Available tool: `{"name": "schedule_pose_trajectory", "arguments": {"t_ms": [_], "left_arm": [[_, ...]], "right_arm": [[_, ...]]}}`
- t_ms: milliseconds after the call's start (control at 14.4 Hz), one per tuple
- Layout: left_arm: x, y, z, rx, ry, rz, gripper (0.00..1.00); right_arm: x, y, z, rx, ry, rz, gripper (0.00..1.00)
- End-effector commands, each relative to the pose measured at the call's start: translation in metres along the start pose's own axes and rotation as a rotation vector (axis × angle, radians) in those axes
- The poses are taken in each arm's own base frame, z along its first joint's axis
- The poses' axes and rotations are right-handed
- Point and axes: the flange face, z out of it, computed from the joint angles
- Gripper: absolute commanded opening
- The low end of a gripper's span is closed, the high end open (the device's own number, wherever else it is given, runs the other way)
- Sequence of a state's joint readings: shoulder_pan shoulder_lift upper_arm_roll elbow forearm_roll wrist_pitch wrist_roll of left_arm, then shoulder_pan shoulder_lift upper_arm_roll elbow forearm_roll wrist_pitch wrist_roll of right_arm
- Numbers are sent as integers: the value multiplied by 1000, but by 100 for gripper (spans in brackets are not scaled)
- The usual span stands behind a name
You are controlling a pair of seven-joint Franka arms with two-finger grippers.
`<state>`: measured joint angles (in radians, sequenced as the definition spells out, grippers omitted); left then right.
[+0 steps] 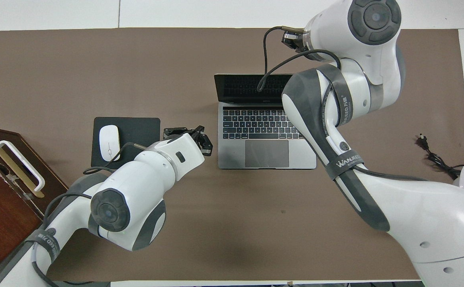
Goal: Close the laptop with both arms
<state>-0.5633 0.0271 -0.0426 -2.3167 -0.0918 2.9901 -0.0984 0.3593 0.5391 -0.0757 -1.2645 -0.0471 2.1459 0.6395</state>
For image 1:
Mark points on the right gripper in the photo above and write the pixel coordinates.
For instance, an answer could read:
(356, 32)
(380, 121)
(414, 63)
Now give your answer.
(293, 40)

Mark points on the brown wooden box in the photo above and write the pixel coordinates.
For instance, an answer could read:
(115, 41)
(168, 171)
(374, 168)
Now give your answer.
(0, 215)

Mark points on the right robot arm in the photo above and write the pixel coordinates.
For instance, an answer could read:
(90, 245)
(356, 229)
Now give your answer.
(415, 207)

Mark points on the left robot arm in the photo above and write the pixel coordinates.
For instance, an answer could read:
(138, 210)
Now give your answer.
(136, 187)

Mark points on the silver laptop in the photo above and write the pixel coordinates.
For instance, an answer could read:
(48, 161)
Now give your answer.
(267, 153)

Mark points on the gold metal bar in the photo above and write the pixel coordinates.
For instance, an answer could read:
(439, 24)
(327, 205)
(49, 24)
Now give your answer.
(0, 152)

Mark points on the white computer mouse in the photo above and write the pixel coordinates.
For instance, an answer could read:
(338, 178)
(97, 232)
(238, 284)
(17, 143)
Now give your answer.
(109, 141)

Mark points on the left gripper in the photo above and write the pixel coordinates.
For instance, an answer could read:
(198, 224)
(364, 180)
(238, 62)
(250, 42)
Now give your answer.
(190, 132)

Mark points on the black mouse pad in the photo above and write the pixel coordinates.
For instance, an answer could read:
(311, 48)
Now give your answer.
(140, 129)

